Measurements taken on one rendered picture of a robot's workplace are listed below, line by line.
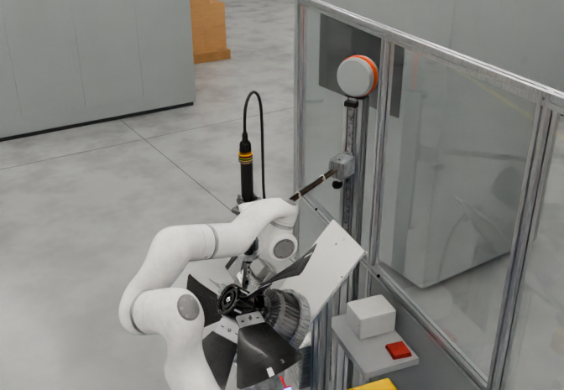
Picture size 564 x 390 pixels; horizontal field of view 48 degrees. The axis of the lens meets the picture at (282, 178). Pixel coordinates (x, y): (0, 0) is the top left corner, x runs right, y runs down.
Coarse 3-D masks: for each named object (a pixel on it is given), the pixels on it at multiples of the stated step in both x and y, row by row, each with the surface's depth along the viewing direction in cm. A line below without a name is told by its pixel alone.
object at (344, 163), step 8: (344, 152) 252; (336, 160) 246; (344, 160) 246; (352, 160) 249; (328, 168) 248; (336, 168) 246; (344, 168) 244; (352, 168) 251; (336, 176) 247; (344, 176) 246
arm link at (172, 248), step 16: (160, 240) 146; (176, 240) 146; (192, 240) 149; (208, 240) 153; (160, 256) 144; (176, 256) 146; (192, 256) 150; (208, 256) 155; (144, 272) 145; (160, 272) 145; (176, 272) 148; (128, 288) 146; (144, 288) 147; (160, 288) 149; (128, 304) 144; (128, 320) 143
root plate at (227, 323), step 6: (222, 318) 225; (222, 324) 225; (228, 324) 225; (234, 324) 225; (216, 330) 225; (222, 330) 225; (234, 330) 224; (228, 336) 224; (234, 336) 224; (234, 342) 223
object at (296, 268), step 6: (312, 252) 212; (300, 258) 215; (306, 258) 209; (294, 264) 212; (300, 264) 208; (282, 270) 216; (288, 270) 210; (294, 270) 207; (300, 270) 204; (276, 276) 213; (282, 276) 209; (288, 276) 206; (294, 276) 204; (264, 282) 217; (270, 282) 212; (258, 288) 217
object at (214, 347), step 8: (208, 336) 224; (216, 336) 224; (208, 344) 224; (216, 344) 223; (224, 344) 223; (232, 344) 223; (208, 352) 223; (216, 352) 222; (224, 352) 222; (232, 352) 222; (208, 360) 222; (216, 360) 222; (224, 360) 222; (232, 360) 222; (216, 368) 221; (224, 368) 221; (216, 376) 220; (224, 376) 220; (224, 384) 219
